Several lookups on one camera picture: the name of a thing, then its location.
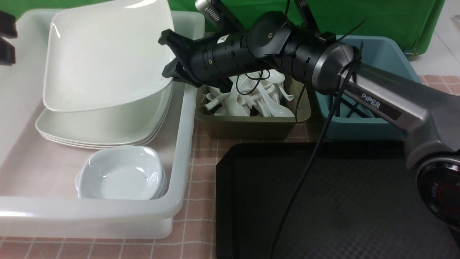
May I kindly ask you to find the large white plastic tub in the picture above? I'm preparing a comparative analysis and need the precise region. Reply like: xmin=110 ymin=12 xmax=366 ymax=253
xmin=0 ymin=9 xmax=197 ymax=239

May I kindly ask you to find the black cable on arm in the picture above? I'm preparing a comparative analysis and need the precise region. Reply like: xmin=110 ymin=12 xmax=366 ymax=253
xmin=266 ymin=40 xmax=363 ymax=259

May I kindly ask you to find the white bowl in tub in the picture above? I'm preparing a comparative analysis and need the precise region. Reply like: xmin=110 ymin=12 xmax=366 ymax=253
xmin=75 ymin=146 xmax=168 ymax=200

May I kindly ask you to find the olive green plastic bin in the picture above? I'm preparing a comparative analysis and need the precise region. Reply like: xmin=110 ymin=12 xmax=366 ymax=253
xmin=195 ymin=76 xmax=312 ymax=140

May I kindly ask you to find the blue plastic bin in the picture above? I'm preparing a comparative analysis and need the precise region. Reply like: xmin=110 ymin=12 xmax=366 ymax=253
xmin=311 ymin=36 xmax=427 ymax=141

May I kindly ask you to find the black plastic tray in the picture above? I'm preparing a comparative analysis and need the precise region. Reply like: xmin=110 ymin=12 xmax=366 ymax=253
xmin=215 ymin=141 xmax=459 ymax=259

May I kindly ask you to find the long white spoon in bin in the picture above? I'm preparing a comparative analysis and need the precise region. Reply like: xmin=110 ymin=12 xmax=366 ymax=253
xmin=253 ymin=80 xmax=294 ymax=117

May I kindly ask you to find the bottom stacked white plate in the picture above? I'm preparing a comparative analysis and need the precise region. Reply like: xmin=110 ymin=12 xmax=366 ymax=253
xmin=39 ymin=97 xmax=172 ymax=151

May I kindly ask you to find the green backdrop cloth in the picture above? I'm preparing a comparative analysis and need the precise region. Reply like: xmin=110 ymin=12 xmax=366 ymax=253
xmin=0 ymin=0 xmax=445 ymax=54

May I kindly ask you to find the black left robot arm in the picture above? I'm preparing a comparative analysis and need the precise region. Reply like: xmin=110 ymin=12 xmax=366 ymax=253
xmin=0 ymin=10 xmax=18 ymax=65

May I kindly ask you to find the white square rice plate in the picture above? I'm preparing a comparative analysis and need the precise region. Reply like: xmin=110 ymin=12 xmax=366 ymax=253
xmin=43 ymin=0 xmax=174 ymax=113

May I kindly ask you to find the white spoon in olive bin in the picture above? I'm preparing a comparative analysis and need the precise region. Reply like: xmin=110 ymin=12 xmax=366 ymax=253
xmin=247 ymin=69 xmax=285 ymax=87

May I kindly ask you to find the pink checkered tablecloth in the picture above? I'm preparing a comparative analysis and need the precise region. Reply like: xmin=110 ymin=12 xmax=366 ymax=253
xmin=0 ymin=75 xmax=460 ymax=259

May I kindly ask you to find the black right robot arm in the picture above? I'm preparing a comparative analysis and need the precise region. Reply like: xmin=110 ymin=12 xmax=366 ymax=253
xmin=158 ymin=11 xmax=460 ymax=228

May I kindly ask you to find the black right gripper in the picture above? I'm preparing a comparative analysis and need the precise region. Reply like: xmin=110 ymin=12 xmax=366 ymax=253
xmin=158 ymin=29 xmax=230 ymax=87

